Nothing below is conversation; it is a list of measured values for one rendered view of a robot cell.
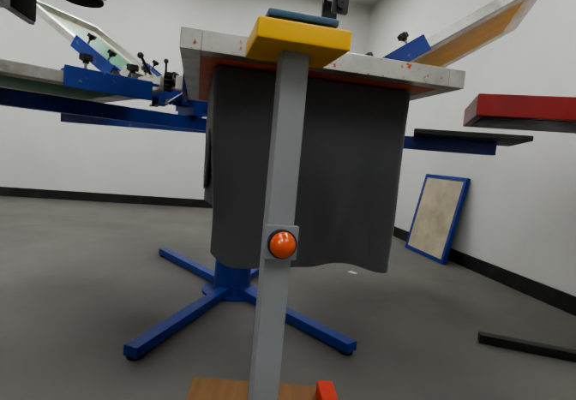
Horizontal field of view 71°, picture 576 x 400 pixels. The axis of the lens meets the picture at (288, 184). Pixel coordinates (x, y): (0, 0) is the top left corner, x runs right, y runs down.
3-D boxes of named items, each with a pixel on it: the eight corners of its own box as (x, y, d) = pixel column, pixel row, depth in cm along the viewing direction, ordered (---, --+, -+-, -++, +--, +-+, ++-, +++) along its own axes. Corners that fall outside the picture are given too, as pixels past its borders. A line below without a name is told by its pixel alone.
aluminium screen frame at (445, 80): (464, 89, 86) (465, 70, 85) (179, 47, 72) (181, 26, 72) (337, 117, 162) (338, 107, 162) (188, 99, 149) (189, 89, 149)
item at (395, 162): (393, 275, 95) (414, 92, 92) (198, 271, 85) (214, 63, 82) (387, 271, 98) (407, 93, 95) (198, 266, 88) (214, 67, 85)
